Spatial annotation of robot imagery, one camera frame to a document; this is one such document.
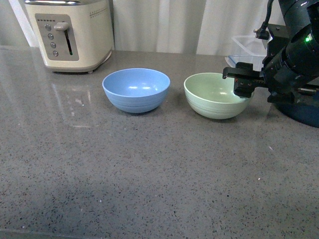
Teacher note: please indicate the cream toaster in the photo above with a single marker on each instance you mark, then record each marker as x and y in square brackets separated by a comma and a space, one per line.
[73, 35]

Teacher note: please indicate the clear plastic food container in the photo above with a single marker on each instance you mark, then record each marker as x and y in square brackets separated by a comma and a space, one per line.
[248, 49]

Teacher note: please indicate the light green bowl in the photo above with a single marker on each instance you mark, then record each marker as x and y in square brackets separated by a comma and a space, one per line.
[213, 97]

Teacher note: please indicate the dark blue saucepan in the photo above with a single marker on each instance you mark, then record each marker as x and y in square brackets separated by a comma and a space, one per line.
[306, 114]

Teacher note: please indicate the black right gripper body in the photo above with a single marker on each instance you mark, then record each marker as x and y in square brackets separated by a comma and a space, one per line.
[288, 74]

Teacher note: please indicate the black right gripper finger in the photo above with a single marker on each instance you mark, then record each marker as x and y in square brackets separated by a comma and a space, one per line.
[246, 87]
[241, 70]

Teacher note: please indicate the light blue bowl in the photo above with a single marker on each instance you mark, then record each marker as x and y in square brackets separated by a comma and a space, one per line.
[136, 90]

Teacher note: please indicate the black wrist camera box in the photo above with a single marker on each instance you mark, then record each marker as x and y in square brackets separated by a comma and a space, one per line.
[280, 38]

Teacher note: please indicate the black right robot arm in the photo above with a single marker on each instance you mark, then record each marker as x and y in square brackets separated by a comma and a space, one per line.
[302, 18]

